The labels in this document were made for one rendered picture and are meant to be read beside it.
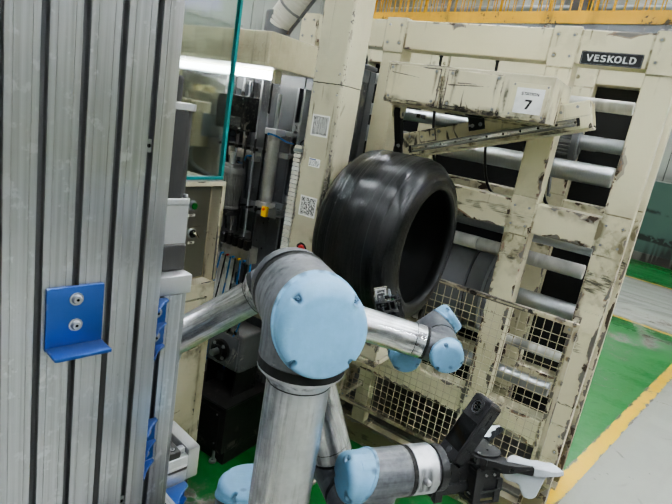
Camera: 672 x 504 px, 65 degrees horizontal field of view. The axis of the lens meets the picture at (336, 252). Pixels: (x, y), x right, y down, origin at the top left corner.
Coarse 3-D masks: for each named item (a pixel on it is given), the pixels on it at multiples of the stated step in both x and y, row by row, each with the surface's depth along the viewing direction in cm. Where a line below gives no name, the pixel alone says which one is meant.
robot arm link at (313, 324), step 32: (288, 256) 70; (256, 288) 70; (288, 288) 62; (320, 288) 61; (352, 288) 66; (288, 320) 60; (320, 320) 61; (352, 320) 62; (288, 352) 60; (320, 352) 61; (352, 352) 63; (288, 384) 63; (320, 384) 64; (288, 416) 66; (320, 416) 68; (256, 448) 71; (288, 448) 67; (256, 480) 70; (288, 480) 69
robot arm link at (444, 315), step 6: (444, 306) 129; (432, 312) 130; (438, 312) 128; (444, 312) 127; (450, 312) 127; (426, 318) 129; (432, 318) 127; (438, 318) 126; (444, 318) 127; (450, 318) 126; (456, 318) 128; (426, 324) 126; (432, 324) 124; (438, 324) 123; (444, 324) 123; (450, 324) 126; (456, 324) 127; (456, 330) 128
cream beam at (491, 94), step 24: (408, 72) 191; (432, 72) 186; (456, 72) 181; (480, 72) 177; (504, 72) 173; (384, 96) 198; (408, 96) 192; (432, 96) 187; (456, 96) 182; (480, 96) 178; (504, 96) 174; (552, 96) 166; (504, 120) 186; (528, 120) 170; (552, 120) 174
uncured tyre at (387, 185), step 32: (384, 160) 168; (416, 160) 167; (352, 192) 161; (384, 192) 157; (416, 192) 158; (448, 192) 177; (320, 224) 165; (352, 224) 158; (384, 224) 154; (416, 224) 207; (448, 224) 191; (320, 256) 166; (352, 256) 159; (384, 256) 156; (416, 256) 206; (448, 256) 196; (416, 288) 200
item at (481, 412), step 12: (480, 396) 85; (468, 408) 85; (480, 408) 83; (492, 408) 82; (468, 420) 84; (480, 420) 82; (492, 420) 83; (456, 432) 85; (468, 432) 83; (480, 432) 82; (444, 444) 85; (456, 444) 83; (468, 444) 82; (456, 456) 82; (468, 456) 83
